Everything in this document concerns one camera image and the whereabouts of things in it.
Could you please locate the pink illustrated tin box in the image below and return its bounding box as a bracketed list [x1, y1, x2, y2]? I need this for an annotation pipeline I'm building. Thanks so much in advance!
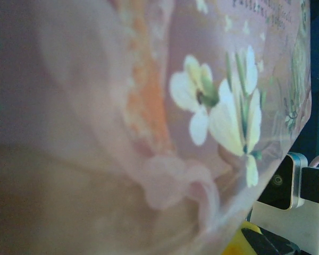
[0, 0, 313, 255]

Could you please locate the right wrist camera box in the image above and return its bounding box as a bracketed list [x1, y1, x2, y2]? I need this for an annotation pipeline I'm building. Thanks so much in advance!
[251, 152, 319, 255]

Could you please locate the brass padlock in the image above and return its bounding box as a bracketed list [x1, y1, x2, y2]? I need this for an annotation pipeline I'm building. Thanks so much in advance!
[222, 220, 260, 255]

